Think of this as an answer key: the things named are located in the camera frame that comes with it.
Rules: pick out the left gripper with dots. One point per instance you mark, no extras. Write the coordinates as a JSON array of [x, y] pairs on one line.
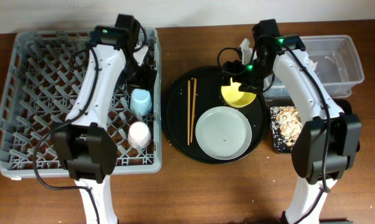
[[146, 80]]

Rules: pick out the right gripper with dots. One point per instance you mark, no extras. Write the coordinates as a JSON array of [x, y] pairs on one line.
[[238, 65]]

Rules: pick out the blue plastic cup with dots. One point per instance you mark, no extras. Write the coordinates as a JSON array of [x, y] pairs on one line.
[[141, 102]]

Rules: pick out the yellow bowl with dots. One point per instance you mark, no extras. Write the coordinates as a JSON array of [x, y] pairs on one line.
[[236, 98]]

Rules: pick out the pink plastic cup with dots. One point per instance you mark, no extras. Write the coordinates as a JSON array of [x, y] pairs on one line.
[[139, 135]]

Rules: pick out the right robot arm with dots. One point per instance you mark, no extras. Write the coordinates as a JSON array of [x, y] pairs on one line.
[[329, 140]]

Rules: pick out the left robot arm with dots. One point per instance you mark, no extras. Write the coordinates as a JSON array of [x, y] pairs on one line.
[[83, 146]]

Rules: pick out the grey dishwasher rack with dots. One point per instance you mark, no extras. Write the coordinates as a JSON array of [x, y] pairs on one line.
[[44, 78]]

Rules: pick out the left wooden chopstick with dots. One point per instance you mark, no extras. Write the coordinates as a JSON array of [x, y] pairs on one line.
[[188, 111]]

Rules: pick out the wooden chopstick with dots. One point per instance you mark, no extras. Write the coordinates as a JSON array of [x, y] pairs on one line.
[[188, 111], [193, 109]]

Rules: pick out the right wooden chopstick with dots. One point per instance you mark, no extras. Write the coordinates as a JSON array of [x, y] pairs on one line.
[[193, 109]]

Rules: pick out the food scraps pile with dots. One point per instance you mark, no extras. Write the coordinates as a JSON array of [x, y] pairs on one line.
[[285, 126]]

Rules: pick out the round black tray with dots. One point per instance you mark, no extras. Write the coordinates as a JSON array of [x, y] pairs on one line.
[[175, 110]]

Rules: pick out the grey round plate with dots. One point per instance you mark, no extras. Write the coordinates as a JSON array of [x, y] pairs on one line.
[[223, 133]]

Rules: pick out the crumpled white paper wrapper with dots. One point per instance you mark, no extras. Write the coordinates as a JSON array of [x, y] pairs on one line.
[[313, 64]]

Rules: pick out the clear plastic bin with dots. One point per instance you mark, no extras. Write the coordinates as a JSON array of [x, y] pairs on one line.
[[339, 67]]

